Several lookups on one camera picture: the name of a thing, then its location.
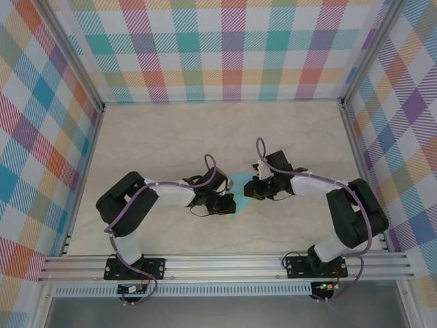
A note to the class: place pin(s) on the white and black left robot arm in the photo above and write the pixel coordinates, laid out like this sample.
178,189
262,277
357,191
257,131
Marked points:
170,194

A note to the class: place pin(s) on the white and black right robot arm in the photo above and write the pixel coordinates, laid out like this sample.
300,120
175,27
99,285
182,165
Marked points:
310,188

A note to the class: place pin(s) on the aluminium side rail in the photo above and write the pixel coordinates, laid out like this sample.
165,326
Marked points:
381,235
68,239

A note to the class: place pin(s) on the light blue cloth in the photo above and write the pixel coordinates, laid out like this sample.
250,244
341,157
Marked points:
240,196

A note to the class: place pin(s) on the small circuit board with LED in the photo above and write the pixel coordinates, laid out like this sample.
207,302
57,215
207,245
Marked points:
326,286

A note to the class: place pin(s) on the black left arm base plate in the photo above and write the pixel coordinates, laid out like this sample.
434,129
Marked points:
153,266

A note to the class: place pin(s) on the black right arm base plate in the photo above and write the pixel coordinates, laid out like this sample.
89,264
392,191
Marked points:
297,266

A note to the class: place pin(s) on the small black circuit board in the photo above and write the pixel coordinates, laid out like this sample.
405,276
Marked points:
131,289

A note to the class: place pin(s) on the aluminium frame post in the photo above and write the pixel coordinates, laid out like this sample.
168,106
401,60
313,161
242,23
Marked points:
75,58
370,51

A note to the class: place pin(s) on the grey metal panel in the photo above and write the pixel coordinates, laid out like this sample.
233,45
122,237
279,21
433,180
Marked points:
222,312

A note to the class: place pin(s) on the aluminium mounting rail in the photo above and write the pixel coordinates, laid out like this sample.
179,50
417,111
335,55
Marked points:
225,266

